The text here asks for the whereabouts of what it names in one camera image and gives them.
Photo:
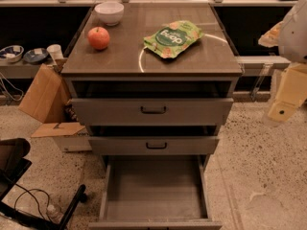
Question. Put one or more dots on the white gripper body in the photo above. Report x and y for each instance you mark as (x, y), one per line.
(295, 35)

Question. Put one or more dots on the grey drawer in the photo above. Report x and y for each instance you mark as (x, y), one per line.
(155, 193)
(152, 103)
(154, 140)

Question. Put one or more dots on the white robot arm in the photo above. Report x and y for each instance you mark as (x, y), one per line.
(290, 36)

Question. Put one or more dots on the grey drawer cabinet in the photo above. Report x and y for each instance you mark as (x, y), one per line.
(127, 59)

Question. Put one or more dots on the green snack bag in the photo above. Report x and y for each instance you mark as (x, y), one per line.
(173, 39)

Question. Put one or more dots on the white ceramic bowl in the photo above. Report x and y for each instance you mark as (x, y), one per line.
(110, 13)

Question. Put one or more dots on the red apple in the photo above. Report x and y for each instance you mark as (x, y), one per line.
(98, 38)

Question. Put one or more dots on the white paper cup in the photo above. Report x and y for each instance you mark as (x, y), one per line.
(55, 51)

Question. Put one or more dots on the brown cardboard box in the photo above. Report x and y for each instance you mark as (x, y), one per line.
(45, 101)

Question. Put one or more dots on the dark blue plate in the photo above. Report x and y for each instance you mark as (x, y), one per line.
(36, 56)

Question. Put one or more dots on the clear plastic bottle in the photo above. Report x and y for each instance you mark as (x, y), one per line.
(54, 213)

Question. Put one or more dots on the blue patterned bowl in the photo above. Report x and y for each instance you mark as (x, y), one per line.
(11, 54)

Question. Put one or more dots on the grey metal shelf rail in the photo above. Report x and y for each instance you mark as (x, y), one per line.
(256, 81)

